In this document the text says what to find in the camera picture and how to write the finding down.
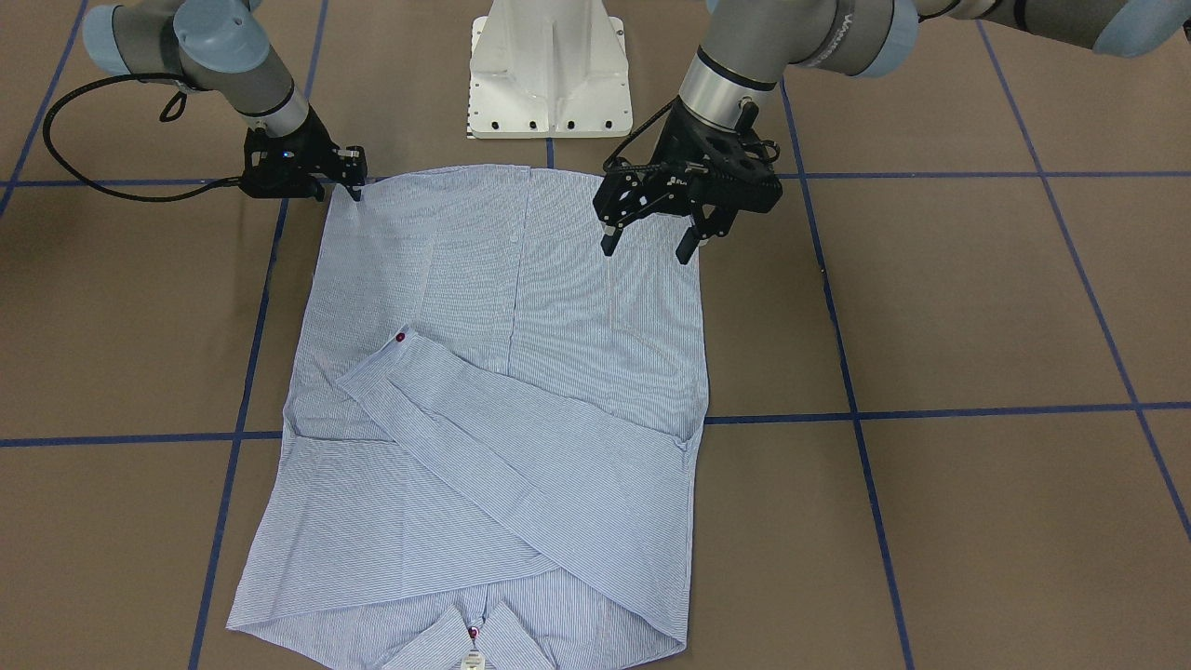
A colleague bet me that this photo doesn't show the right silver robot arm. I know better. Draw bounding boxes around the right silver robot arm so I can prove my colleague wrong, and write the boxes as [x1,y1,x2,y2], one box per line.
[82,1,368,200]

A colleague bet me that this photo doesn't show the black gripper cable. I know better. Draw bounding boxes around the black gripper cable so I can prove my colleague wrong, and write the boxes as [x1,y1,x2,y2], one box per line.
[40,73,248,203]

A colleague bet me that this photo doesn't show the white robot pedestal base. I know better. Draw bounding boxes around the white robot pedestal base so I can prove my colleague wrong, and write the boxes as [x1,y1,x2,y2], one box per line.
[467,1,634,140]

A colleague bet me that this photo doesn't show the light blue striped shirt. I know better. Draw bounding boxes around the light blue striped shirt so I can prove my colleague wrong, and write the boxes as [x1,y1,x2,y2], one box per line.
[227,165,709,669]

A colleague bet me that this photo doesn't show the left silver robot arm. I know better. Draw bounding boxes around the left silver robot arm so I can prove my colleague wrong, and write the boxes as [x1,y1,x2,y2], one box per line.
[593,1,1190,264]

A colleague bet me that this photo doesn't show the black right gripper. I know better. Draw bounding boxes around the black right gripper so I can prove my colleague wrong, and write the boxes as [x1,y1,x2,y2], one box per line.
[238,109,368,203]

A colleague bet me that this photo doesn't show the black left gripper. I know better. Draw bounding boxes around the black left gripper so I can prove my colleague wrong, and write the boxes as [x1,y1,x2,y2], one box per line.
[593,98,782,264]

